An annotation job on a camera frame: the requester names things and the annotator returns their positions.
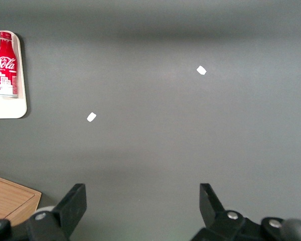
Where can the wooden drawer cabinet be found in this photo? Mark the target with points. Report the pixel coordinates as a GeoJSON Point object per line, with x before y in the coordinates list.
{"type": "Point", "coordinates": [10, 195]}

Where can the red cola bottle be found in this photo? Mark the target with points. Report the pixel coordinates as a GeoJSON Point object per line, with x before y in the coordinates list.
{"type": "Point", "coordinates": [6, 65]}

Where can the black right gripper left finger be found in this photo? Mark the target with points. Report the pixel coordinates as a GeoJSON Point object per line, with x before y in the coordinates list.
{"type": "Point", "coordinates": [72, 208]}

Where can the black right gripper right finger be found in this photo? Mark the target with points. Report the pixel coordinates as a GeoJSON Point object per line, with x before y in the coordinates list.
{"type": "Point", "coordinates": [210, 211]}

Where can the white tape piece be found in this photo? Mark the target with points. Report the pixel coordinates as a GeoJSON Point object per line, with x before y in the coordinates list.
{"type": "Point", "coordinates": [91, 117]}
{"type": "Point", "coordinates": [201, 70]}

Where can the beige plastic tray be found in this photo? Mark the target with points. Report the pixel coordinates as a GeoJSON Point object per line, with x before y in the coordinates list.
{"type": "Point", "coordinates": [22, 105]}

